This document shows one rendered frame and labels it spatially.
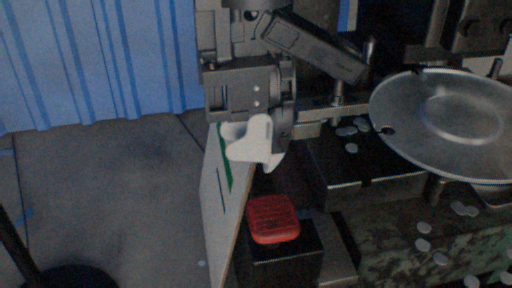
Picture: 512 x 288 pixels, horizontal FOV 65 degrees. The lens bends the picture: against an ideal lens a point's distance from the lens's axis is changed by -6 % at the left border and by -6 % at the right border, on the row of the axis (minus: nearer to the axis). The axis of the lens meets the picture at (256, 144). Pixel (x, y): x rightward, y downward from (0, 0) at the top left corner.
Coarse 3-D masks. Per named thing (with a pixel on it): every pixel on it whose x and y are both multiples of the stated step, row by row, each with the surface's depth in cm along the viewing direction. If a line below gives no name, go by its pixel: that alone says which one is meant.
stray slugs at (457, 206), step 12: (324, 120) 76; (360, 120) 76; (336, 132) 74; (348, 132) 74; (348, 144) 71; (456, 204) 68; (420, 228) 64; (420, 240) 63; (468, 276) 57; (504, 276) 57
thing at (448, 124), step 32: (384, 96) 69; (416, 96) 69; (448, 96) 68; (480, 96) 68; (416, 128) 62; (448, 128) 61; (480, 128) 61; (416, 160) 56; (448, 160) 57; (480, 160) 56
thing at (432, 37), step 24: (408, 0) 61; (432, 0) 55; (456, 0) 54; (480, 0) 53; (504, 0) 53; (408, 24) 62; (432, 24) 57; (456, 24) 55; (480, 24) 53; (504, 24) 55; (456, 48) 57; (480, 48) 58
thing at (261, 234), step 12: (252, 204) 53; (264, 204) 53; (276, 204) 53; (288, 204) 53; (252, 216) 52; (264, 216) 52; (276, 216) 52; (288, 216) 52; (252, 228) 51; (264, 228) 50; (276, 228) 50; (288, 228) 50; (300, 228) 51; (264, 240) 50; (276, 240) 50
